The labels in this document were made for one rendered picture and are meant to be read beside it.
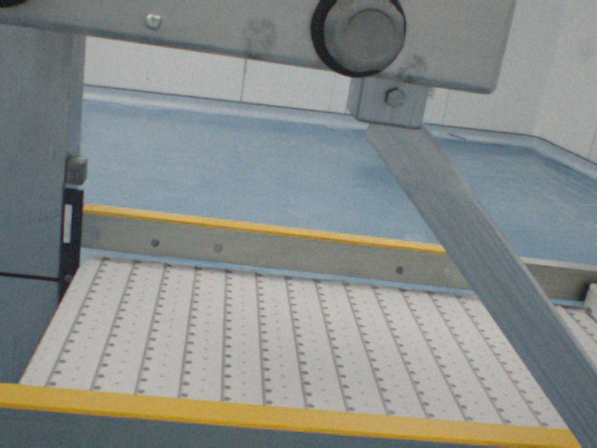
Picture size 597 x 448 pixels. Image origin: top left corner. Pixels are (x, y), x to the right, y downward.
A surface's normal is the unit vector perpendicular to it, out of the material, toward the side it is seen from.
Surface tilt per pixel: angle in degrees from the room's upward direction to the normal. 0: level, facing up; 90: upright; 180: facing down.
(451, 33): 90
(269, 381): 0
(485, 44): 90
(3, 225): 90
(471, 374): 0
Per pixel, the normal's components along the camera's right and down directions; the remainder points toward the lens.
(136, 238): 0.09, 0.34
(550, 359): -0.46, 0.17
